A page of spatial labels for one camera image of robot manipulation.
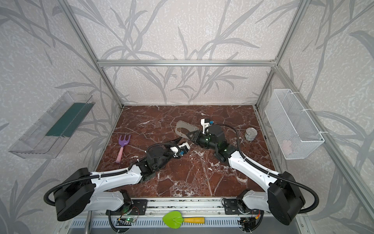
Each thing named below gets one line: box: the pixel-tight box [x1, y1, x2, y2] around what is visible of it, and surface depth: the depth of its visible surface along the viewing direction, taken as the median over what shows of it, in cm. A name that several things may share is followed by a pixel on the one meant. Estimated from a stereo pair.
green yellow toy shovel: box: [162, 211, 206, 229], surface depth 70 cm
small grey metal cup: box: [244, 127, 258, 142], surface depth 99 cm
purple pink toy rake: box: [115, 134, 131, 164], surface depth 98 cm
